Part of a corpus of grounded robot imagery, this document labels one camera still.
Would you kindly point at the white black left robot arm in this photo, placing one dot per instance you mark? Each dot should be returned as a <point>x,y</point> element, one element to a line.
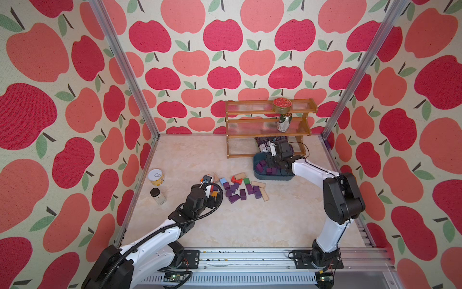
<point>125,267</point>

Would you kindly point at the aluminium right corner post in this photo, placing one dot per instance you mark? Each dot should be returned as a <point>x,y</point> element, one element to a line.
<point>385,28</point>

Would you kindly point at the purple snack bag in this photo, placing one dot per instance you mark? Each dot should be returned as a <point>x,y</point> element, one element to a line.
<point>264,143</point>

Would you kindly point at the small green white bottle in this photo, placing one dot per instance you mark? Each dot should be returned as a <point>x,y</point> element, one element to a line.
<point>284,122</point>

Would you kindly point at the purple brick centre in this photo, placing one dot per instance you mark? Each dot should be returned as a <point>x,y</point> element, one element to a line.
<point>243,195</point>

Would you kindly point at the aluminium corner post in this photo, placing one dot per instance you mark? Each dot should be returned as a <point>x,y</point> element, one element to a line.
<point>385,28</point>
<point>109,31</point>

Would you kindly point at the red block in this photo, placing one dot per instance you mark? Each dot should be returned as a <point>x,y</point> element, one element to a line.
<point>236,181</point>

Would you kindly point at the aluminium left corner post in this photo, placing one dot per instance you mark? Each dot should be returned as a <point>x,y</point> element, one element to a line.
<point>109,31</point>

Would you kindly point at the tan short block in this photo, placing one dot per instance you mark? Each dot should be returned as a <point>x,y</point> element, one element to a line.
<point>240,176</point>

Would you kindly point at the teal storage bin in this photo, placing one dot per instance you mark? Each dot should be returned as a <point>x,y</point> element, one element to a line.
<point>280,174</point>

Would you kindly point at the purple upright brick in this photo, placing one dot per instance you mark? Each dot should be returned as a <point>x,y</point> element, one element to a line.
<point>249,188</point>

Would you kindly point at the tan wooden long block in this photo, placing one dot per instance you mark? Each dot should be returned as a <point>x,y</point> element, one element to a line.
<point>264,194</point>

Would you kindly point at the orange wooden shelf rack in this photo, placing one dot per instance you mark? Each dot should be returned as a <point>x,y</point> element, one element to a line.
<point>247,120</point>

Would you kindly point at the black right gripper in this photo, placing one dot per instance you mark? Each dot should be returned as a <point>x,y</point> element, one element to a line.
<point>269,161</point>

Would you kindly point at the long purple brick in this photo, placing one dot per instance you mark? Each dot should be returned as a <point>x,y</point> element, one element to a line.
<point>234,198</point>

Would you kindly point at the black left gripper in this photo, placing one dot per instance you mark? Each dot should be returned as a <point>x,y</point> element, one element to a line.
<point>212,201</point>

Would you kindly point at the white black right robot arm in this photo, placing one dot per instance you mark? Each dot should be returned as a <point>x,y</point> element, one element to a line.
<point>342,199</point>

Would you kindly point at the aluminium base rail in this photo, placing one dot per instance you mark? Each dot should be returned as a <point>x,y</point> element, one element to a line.
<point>281,268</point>

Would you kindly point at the glass jar black lid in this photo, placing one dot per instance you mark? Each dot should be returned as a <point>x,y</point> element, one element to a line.
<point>157,196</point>

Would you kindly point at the purple wedge brick front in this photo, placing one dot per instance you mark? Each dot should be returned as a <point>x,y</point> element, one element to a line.
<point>259,167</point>

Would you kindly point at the tan wooden flat block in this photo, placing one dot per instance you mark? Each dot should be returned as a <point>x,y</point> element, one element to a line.
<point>259,184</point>

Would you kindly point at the yellow peach tin can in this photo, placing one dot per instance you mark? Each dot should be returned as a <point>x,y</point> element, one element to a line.
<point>156,177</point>

